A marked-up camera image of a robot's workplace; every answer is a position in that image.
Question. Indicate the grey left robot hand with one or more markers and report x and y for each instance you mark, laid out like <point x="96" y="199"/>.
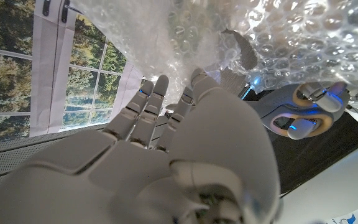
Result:
<point x="325" y="101"/>

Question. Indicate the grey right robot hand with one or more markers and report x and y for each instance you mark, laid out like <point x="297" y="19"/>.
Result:
<point x="135" y="174"/>

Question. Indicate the large clear bubble wrap sheet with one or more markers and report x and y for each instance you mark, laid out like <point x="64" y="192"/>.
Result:
<point x="154" y="37"/>

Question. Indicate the white sheet with blue print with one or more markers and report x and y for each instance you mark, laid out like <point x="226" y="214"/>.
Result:
<point x="343" y="219"/>

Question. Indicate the printed forest window backdrop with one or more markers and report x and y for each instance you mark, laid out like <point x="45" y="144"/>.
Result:
<point x="5" y="81"/>

